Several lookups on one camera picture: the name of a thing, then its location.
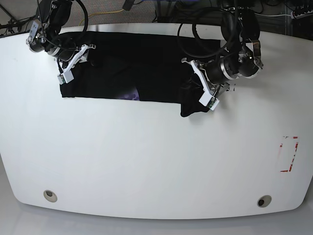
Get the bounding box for black robot arm image-left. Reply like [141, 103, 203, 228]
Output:
[26, 0, 96, 71]

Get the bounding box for table cable grommet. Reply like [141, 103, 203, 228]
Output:
[257, 195, 272, 208]
[44, 190, 57, 203]

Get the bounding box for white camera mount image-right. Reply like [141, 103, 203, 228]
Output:
[181, 58, 230, 111]

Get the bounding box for yellow cable on floor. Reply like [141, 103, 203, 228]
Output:
[79, 8, 124, 25]

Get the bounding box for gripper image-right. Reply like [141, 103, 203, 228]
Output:
[204, 60, 231, 86]

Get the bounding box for black cable bundle floor left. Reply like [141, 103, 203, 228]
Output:
[0, 0, 37, 37]

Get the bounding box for red tape rectangle marking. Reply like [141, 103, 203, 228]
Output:
[277, 136, 299, 173]

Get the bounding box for right table cable grommet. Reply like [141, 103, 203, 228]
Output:
[257, 195, 272, 208]

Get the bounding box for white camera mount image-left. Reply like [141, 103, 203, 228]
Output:
[56, 44, 96, 85]

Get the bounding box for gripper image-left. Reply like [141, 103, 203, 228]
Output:
[50, 36, 103, 68]

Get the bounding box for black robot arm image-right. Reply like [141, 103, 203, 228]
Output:
[177, 0, 264, 86]

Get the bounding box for left table cable grommet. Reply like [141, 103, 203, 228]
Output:
[44, 190, 57, 203]

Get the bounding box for white power strip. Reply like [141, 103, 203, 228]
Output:
[291, 5, 313, 20]

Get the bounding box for black T-shirt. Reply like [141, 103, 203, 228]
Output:
[60, 31, 209, 117]

